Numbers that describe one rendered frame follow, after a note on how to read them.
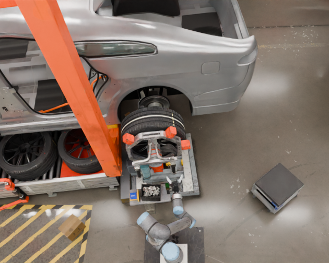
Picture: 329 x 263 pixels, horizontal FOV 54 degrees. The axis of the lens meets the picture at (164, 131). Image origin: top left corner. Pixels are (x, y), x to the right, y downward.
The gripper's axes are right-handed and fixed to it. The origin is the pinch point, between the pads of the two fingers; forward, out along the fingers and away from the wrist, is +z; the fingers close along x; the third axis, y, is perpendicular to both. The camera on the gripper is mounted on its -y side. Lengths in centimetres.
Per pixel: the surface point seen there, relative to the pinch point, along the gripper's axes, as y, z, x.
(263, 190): 51, -6, 92
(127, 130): -27, 39, -39
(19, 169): 28, 43, -173
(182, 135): -12.8, 34.8, 12.6
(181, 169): 65, 37, 8
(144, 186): 29.5, 4.7, -33.0
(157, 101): -11, 82, -8
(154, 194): 27.7, -6.6, -22.6
